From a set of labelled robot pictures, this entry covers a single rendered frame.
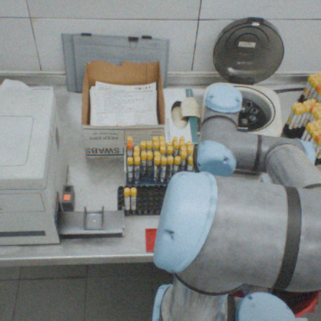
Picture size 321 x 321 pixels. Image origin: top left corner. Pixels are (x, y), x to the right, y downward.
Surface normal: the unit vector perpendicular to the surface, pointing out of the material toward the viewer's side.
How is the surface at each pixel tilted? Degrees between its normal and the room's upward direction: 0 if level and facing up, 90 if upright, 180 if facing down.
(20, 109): 0
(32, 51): 90
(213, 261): 70
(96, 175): 0
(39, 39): 90
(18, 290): 0
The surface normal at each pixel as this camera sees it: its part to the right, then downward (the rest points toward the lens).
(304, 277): -0.06, 0.59
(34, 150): 0.04, -0.62
